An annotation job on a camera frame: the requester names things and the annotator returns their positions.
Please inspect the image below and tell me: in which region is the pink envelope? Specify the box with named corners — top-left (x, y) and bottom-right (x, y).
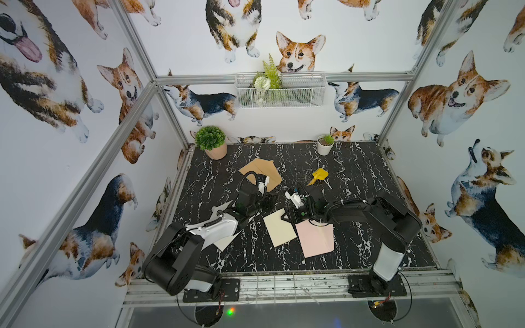
top-left (295, 221), bottom-right (334, 258)

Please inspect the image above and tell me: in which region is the brown kraft envelope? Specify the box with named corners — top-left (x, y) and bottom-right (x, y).
top-left (239, 158), bottom-right (282, 191)

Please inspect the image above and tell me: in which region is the cream letter paper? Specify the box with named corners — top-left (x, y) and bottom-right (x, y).
top-left (263, 209), bottom-right (297, 247)

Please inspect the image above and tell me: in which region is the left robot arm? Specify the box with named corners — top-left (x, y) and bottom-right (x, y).
top-left (142, 187), bottom-right (278, 302)

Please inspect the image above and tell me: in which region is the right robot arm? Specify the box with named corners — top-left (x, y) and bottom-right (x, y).
top-left (281, 184), bottom-right (422, 298)

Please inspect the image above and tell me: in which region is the white envelope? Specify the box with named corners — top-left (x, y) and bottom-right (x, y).
top-left (212, 201), bottom-right (239, 252)

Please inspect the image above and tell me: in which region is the yellow toy shovel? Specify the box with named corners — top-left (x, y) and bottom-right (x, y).
top-left (308, 168), bottom-right (329, 186)

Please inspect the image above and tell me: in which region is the small plant white pot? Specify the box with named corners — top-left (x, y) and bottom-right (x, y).
top-left (317, 134), bottom-right (335, 156)

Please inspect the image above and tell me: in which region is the green plant pink pot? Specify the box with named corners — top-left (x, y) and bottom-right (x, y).
top-left (194, 126), bottom-right (227, 160)

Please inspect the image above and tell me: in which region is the fern and white flower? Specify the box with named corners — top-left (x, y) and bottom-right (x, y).
top-left (252, 55), bottom-right (282, 106)

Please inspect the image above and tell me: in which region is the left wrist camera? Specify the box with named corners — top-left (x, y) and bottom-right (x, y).
top-left (257, 174), bottom-right (270, 196)

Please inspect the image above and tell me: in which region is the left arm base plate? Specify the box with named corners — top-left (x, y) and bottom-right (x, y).
top-left (183, 278), bottom-right (241, 303)

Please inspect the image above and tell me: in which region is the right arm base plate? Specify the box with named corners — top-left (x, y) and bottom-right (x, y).
top-left (347, 273), bottom-right (407, 298)

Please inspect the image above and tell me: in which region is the white wire wall basket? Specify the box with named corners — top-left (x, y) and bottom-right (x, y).
top-left (235, 72), bottom-right (328, 108)

